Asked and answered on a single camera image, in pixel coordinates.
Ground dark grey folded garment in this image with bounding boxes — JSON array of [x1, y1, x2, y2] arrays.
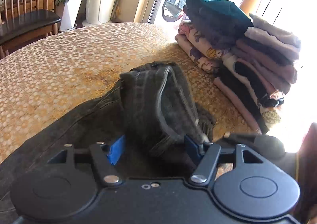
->
[[183, 5, 246, 50]]

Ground right wooden chair black seat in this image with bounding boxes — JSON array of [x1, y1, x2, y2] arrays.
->
[[1, 0, 61, 59]]

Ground mauve folded garments stack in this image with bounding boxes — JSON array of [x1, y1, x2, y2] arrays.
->
[[214, 13, 302, 136]]

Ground pink cartoon print folded garment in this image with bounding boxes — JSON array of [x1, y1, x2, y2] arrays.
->
[[175, 20, 228, 73]]

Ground dark grey denim jeans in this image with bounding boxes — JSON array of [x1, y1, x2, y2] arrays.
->
[[1, 62, 215, 223]]

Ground teal folded garment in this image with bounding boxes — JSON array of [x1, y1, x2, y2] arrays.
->
[[198, 0, 254, 32]]

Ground black white folded garment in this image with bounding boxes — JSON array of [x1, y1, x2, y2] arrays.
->
[[213, 53, 284, 134]]

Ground patterned beige tablecloth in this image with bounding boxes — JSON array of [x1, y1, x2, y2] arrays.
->
[[1, 23, 251, 160]]

